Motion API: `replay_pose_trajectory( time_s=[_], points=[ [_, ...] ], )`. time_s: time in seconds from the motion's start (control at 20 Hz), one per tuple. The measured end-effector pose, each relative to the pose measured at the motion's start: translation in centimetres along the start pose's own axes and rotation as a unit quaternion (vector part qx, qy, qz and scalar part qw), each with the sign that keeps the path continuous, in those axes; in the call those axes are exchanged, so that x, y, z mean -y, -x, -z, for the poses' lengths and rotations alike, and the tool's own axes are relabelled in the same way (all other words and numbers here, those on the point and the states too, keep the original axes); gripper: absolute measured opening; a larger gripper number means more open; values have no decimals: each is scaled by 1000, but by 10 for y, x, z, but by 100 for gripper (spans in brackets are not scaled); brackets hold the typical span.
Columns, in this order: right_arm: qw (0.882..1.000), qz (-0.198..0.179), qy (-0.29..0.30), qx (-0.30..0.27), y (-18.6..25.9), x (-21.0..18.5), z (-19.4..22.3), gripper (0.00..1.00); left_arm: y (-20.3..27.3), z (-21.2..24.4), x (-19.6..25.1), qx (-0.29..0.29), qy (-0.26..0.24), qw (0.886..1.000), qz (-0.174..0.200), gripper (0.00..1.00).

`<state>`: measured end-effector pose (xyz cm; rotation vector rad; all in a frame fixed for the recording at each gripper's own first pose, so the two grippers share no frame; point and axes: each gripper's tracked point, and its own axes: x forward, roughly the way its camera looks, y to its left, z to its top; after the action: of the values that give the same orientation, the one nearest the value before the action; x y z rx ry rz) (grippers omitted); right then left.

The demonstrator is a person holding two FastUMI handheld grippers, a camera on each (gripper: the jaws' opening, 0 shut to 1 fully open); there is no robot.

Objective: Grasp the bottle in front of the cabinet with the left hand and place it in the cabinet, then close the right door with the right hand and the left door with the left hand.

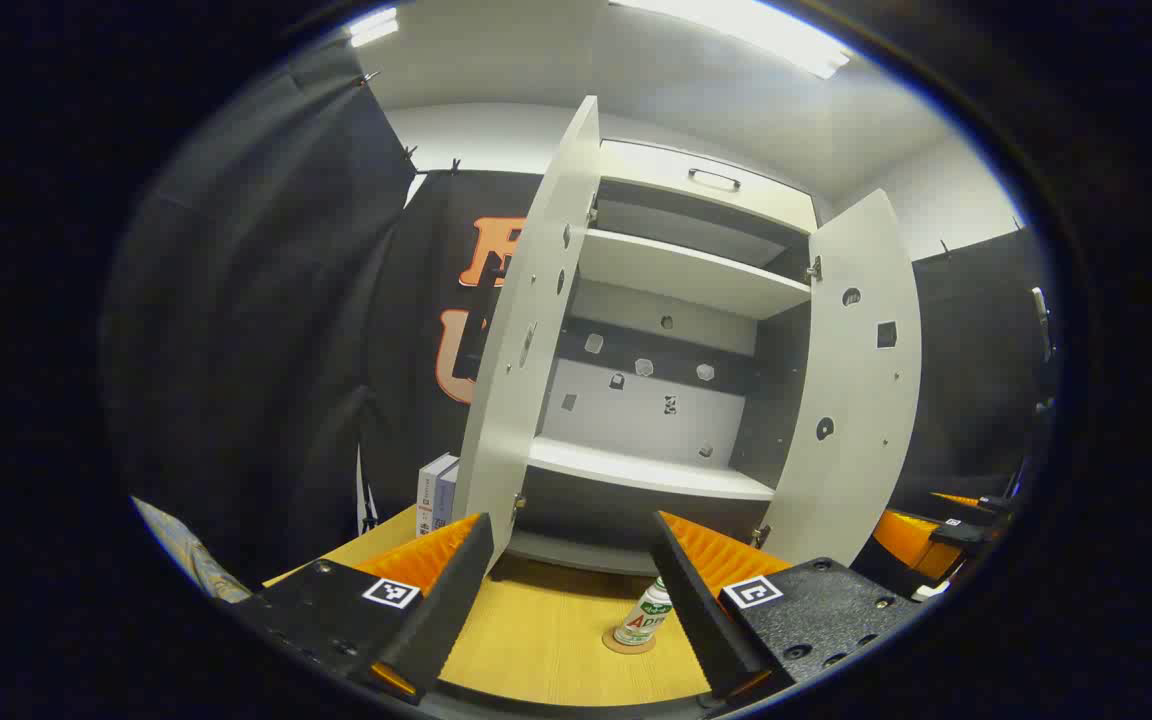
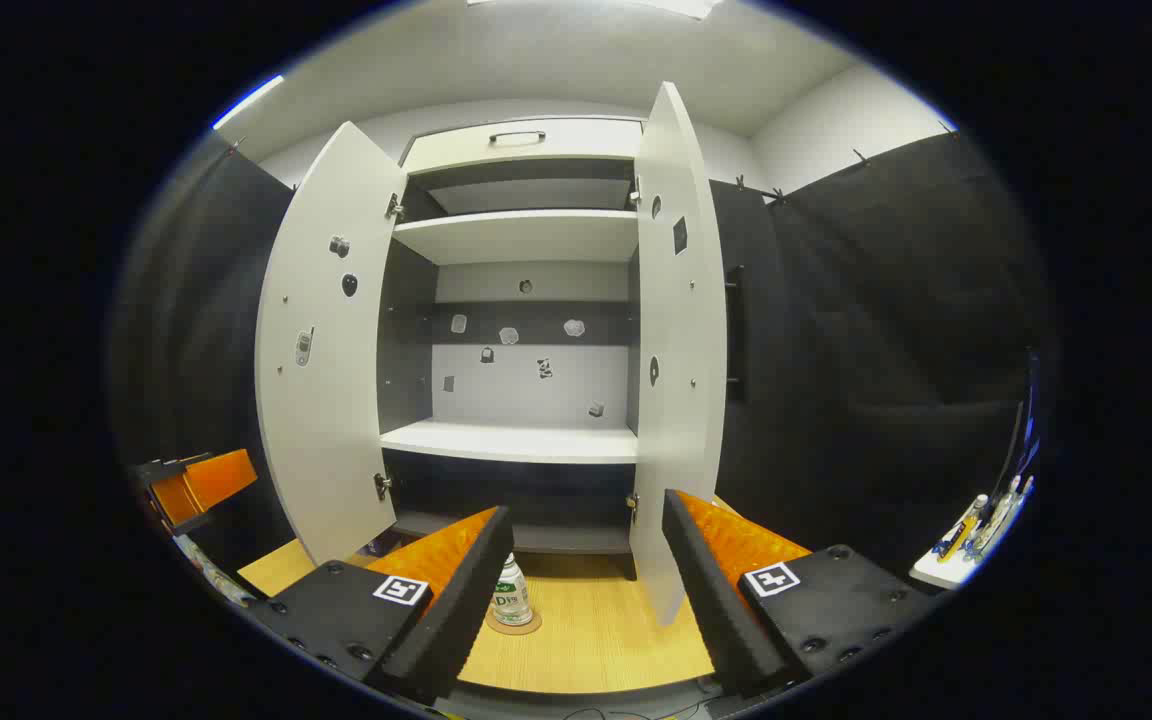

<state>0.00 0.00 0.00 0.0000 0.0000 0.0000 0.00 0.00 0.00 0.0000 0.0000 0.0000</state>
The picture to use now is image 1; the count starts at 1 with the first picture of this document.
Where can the white bottle with green label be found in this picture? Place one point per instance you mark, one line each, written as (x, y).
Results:
(641, 620)

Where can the round wooden coaster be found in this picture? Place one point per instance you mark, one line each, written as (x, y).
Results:
(626, 649)

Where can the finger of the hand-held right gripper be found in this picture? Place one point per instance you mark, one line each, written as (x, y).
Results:
(911, 540)
(976, 506)

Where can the patterned light cloth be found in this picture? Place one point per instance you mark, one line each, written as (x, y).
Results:
(186, 550)

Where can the white cabinet drawer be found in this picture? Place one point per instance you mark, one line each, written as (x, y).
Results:
(646, 170)

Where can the black backdrop cloth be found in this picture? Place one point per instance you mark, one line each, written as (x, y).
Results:
(266, 300)

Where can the white box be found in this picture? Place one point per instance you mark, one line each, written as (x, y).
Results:
(448, 495)
(426, 490)

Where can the white cabinet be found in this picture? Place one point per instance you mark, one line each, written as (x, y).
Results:
(666, 270)

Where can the white cabinet door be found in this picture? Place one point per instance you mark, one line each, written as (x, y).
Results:
(511, 430)
(856, 480)

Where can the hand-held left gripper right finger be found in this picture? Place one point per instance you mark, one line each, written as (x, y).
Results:
(696, 610)

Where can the metal backdrop stand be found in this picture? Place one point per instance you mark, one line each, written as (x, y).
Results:
(366, 495)

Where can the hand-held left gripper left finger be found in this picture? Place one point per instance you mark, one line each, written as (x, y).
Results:
(451, 600)

